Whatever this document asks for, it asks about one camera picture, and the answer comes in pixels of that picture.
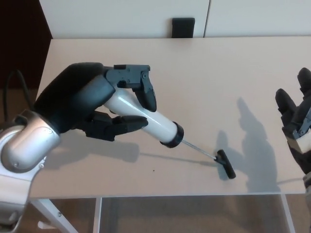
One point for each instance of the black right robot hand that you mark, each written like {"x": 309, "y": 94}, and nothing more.
{"x": 288, "y": 106}

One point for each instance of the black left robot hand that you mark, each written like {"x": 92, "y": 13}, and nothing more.
{"x": 73, "y": 97}

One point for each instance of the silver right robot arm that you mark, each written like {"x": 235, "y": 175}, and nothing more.
{"x": 308, "y": 182}

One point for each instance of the white desk leg frame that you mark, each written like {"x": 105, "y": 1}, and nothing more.
{"x": 48, "y": 211}
{"x": 286, "y": 211}

